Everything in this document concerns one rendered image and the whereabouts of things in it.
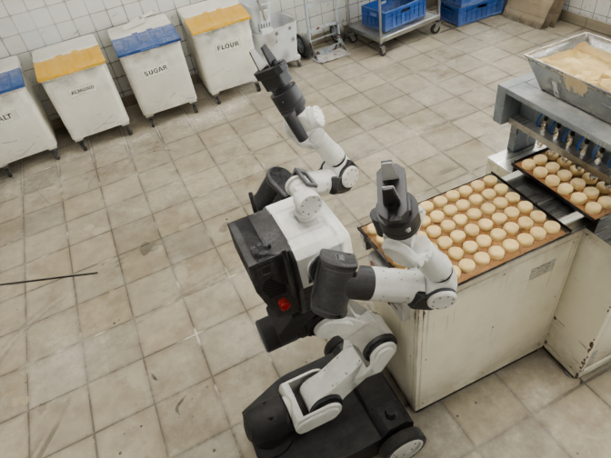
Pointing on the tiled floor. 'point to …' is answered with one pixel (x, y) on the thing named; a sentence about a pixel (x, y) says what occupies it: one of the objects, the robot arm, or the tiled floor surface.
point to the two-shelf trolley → (391, 30)
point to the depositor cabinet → (575, 290)
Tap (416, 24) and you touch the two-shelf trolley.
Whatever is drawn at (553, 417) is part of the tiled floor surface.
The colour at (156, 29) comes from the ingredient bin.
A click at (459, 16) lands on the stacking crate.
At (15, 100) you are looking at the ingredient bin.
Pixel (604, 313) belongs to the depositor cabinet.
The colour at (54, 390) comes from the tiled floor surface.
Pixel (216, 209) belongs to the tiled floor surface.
